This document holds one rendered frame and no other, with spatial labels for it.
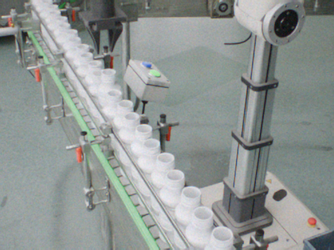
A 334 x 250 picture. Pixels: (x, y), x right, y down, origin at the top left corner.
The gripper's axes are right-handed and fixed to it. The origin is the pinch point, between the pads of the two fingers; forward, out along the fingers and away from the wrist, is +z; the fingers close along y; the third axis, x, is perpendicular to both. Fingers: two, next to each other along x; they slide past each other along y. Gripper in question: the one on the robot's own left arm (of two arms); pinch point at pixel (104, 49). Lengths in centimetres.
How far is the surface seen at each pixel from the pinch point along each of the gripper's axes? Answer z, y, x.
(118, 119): 12.8, -0.9, -12.6
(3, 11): 95, 13, 293
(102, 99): 13.1, -1.4, -1.8
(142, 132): 9.2, 0.0, -25.1
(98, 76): 9.4, -0.4, 4.2
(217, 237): 11, 1, -58
